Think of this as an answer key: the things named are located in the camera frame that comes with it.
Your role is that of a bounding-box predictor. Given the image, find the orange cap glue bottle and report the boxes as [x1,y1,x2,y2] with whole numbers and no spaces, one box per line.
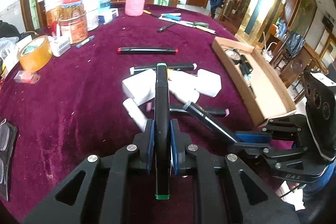
[167,69,197,91]

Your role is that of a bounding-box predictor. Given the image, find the orange tea tin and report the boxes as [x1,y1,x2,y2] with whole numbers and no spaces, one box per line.
[59,12,88,45]

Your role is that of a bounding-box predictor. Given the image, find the person's right hand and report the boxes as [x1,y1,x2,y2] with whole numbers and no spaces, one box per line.
[276,181,303,206]

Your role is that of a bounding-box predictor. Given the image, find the white small bottle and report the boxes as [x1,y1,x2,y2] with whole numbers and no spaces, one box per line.
[169,86,200,104]

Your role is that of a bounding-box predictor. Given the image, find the black marker white caps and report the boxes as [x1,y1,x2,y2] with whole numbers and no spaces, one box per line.
[129,63,197,76]

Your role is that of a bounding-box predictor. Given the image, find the black gel pen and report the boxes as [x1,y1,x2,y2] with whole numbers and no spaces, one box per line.
[183,102,241,144]

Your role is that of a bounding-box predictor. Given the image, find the cardboard box tray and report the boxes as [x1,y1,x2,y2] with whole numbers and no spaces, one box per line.
[212,37,296,126]

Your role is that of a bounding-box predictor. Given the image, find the black marker red caps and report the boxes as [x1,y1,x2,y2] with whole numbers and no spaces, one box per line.
[117,47,179,55]

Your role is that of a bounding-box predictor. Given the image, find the white plastic jar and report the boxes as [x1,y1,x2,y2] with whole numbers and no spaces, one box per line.
[83,0,99,31]

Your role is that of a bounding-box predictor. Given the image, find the white power adapter large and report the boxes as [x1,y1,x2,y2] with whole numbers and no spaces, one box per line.
[121,69,156,106]

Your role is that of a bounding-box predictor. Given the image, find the black electrical tape roll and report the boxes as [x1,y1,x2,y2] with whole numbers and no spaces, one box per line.
[225,49,241,65]

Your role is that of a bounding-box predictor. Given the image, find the green pen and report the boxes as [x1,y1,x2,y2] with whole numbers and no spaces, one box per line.
[193,22,209,28]

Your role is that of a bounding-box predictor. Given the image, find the blue white small box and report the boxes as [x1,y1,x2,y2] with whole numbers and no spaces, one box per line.
[98,8,118,24]

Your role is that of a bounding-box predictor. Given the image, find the clear plastic small case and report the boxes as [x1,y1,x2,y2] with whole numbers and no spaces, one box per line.
[14,71,40,84]

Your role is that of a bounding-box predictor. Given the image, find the black pen on table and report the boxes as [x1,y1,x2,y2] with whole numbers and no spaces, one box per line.
[157,23,175,33]

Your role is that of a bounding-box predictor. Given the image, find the eyeglasses in case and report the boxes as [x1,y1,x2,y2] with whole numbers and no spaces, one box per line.
[0,118,18,202]

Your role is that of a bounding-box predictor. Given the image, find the white power adapter small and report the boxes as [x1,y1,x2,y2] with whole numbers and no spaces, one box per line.
[195,69,222,98]

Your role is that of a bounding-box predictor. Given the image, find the white deli marker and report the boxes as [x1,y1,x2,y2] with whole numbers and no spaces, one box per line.
[122,98,148,132]

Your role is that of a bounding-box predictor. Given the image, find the blue whiteboard marker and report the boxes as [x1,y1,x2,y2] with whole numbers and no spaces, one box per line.
[75,35,95,49]

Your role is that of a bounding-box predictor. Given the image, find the yellow packing tape roll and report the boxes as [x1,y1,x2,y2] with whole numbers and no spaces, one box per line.
[18,35,52,73]

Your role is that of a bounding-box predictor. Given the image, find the small white barcode box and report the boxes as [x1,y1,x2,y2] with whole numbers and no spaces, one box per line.
[48,36,71,57]

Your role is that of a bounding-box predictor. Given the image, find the black marker green caps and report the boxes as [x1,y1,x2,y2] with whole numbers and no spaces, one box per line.
[154,63,171,200]

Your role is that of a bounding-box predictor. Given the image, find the black marker pink caps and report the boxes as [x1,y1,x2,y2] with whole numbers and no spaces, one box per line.
[145,102,230,117]

